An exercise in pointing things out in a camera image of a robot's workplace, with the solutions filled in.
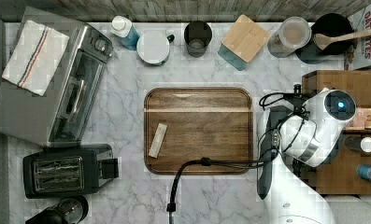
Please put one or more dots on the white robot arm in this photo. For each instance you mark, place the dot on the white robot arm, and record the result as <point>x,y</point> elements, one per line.
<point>308,132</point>

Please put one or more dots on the wooden serving tray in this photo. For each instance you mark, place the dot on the wooden serving tray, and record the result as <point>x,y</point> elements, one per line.
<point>215,123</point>

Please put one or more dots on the small wooden block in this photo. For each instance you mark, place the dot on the small wooden block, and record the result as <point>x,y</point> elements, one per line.
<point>157,140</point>

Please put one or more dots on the white lid green pot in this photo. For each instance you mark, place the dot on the white lid green pot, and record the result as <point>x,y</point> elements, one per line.
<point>153,47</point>

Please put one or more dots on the grey metal cup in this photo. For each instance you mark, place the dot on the grey metal cup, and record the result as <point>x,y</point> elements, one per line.
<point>197,35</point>

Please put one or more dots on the teal canister wooden lid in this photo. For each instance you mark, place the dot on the teal canister wooden lid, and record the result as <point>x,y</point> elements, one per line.
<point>242,42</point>

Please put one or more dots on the white blue bottle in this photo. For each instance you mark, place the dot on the white blue bottle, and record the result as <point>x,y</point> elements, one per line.
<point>125,31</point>

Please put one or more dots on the silver toaster oven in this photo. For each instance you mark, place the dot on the silver toaster oven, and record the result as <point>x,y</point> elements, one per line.
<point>58,118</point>

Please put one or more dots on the black toaster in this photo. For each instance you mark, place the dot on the black toaster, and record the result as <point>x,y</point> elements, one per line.
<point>64,172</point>

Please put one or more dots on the clear jar white lid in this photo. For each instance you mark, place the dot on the clear jar white lid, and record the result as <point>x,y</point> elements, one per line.
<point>292,34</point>

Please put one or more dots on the black coffee grinder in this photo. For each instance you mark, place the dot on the black coffee grinder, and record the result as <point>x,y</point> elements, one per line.
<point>69,210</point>

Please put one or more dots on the wooden spoon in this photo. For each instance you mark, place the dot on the wooden spoon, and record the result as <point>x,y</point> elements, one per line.
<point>345,37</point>

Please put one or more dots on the striped white dish towel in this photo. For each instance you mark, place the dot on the striped white dish towel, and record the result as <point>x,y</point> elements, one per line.
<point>36,57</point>

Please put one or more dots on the black utensil holder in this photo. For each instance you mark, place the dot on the black utensil holder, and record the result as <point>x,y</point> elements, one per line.
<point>330,24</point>

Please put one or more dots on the white lidded tin can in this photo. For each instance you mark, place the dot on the white lidded tin can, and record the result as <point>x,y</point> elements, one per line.
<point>358,143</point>

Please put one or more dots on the cereal box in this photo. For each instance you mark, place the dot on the cereal box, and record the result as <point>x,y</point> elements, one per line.
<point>358,56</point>

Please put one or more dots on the blue can white lid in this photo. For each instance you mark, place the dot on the blue can white lid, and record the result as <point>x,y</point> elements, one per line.
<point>370,173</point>

